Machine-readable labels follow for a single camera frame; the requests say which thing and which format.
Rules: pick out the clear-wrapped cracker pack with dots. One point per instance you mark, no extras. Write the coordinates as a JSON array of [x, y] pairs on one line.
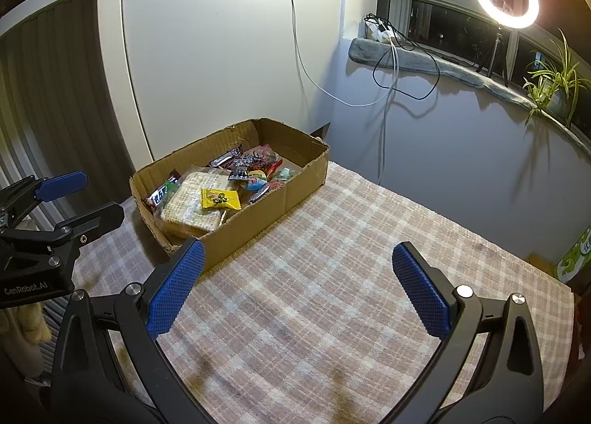
[[189, 209]]

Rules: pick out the grey sill cloth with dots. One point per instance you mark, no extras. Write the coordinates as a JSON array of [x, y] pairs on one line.
[[406, 61]]

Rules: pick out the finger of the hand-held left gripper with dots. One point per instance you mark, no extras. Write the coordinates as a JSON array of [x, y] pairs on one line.
[[99, 218], [62, 186]]

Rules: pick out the clear red-ended pastry packet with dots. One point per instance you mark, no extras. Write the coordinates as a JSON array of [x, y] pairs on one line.
[[263, 156]]

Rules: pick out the grey ribbed panel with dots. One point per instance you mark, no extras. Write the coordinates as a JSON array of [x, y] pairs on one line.
[[55, 105]]

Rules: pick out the cardboard box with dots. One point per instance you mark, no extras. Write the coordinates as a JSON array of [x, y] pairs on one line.
[[272, 216]]

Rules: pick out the potted spider plant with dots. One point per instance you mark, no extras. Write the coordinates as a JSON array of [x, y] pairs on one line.
[[554, 101]]

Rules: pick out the dark blue small packet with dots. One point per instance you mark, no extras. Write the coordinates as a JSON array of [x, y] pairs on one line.
[[239, 172]]

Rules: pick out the yellow snack packet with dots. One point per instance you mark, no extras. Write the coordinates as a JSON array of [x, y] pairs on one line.
[[220, 199]]

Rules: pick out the black tripod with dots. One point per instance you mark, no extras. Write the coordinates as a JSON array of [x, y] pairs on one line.
[[496, 47]]

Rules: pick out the brown chocolate bar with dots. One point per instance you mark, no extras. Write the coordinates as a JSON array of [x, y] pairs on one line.
[[159, 197], [224, 158]]

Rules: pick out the white power strip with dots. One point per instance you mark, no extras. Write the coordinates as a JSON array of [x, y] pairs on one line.
[[376, 31]]

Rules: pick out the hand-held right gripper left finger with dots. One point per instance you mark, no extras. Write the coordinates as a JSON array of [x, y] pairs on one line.
[[178, 285]]

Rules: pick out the white cabinet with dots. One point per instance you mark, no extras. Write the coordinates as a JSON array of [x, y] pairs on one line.
[[207, 59]]

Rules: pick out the green printed carton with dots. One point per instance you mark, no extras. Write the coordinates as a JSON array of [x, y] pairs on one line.
[[575, 258]]

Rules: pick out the red candy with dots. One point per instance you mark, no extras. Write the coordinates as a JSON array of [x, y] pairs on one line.
[[275, 185]]

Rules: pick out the plaid tablecloth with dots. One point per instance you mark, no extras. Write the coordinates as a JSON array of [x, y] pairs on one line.
[[300, 313]]

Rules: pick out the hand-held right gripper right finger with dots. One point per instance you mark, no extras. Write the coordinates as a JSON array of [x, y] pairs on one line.
[[422, 290]]

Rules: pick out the jelly cup with yellow lid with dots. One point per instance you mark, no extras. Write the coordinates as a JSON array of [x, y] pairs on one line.
[[256, 183]]

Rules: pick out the light green candy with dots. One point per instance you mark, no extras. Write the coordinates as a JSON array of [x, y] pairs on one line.
[[286, 173]]

